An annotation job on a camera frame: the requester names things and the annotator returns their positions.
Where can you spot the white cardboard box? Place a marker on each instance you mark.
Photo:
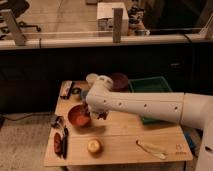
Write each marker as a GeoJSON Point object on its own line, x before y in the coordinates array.
{"type": "Point", "coordinates": [105, 13]}

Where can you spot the red bowl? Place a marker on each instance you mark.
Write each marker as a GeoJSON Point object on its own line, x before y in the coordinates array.
{"type": "Point", "coordinates": [79, 116]}

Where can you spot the dark purple bowl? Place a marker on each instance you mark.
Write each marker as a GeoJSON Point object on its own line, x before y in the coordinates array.
{"type": "Point", "coordinates": [120, 81]}

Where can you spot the pale yellow banana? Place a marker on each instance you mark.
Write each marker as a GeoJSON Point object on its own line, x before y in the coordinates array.
{"type": "Point", "coordinates": [152, 149]}

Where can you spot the black marker pen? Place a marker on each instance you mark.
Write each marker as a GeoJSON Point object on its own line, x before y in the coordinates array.
{"type": "Point", "coordinates": [64, 142]}

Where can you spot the blue object beside table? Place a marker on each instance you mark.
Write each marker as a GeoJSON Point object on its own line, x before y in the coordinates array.
{"type": "Point", "coordinates": [189, 141]}

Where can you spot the white paper cup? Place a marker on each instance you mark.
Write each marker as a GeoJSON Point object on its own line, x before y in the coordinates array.
{"type": "Point", "coordinates": [91, 78]}

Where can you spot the small grey metal clip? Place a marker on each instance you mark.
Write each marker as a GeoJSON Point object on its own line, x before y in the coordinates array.
{"type": "Point", "coordinates": [56, 121]}

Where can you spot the black office chair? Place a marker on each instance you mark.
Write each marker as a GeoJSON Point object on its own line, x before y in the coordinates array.
{"type": "Point", "coordinates": [18, 8]}

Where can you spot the yellow apple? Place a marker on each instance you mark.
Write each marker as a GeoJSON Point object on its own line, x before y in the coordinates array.
{"type": "Point", "coordinates": [94, 146]}

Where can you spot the red oblong toy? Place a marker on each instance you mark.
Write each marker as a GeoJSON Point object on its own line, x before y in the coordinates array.
{"type": "Point", "coordinates": [57, 144]}

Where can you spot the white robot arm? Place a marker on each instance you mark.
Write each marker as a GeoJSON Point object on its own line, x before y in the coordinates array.
{"type": "Point", "coordinates": [192, 110]}

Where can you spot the wooden table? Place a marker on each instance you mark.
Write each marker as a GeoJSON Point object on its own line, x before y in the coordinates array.
{"type": "Point", "coordinates": [118, 135]}

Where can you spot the blue plastic cup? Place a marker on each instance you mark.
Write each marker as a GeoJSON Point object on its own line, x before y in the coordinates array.
{"type": "Point", "coordinates": [84, 94]}

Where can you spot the green plastic tray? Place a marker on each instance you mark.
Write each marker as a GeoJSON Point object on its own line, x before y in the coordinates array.
{"type": "Point", "coordinates": [149, 85]}

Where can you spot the dark purple grape bunch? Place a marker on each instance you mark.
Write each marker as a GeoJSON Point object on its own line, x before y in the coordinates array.
{"type": "Point", "coordinates": [100, 115]}

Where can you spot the black tape roll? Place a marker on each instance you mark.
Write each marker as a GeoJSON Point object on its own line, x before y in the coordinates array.
{"type": "Point", "coordinates": [76, 91]}

